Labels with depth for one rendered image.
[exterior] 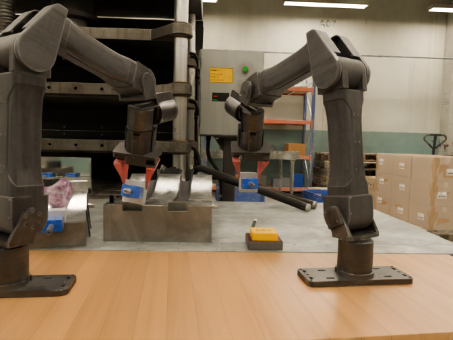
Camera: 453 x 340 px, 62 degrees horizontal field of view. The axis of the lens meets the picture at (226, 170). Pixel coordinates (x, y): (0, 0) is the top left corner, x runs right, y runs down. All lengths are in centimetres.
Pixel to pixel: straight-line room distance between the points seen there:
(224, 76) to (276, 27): 630
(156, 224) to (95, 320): 40
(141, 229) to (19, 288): 34
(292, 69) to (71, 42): 43
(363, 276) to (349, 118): 28
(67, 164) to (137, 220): 93
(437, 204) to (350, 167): 391
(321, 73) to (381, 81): 775
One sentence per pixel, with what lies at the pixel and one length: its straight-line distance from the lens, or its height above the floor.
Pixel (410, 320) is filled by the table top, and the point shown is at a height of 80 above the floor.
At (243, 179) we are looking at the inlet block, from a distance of 100.
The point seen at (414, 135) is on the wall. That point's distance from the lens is 874.
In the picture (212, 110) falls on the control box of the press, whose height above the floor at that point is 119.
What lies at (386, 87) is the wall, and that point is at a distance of 852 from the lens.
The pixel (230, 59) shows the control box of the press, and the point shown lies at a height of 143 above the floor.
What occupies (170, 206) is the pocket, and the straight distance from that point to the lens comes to 97.
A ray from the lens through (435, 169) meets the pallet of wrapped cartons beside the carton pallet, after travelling 455.
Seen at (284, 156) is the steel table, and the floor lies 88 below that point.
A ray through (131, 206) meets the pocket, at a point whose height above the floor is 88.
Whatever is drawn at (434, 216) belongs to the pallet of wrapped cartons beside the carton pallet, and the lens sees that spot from 462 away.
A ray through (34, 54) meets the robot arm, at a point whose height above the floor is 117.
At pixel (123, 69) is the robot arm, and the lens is 81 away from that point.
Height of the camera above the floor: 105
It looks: 4 degrees down
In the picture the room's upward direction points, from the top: 1 degrees clockwise
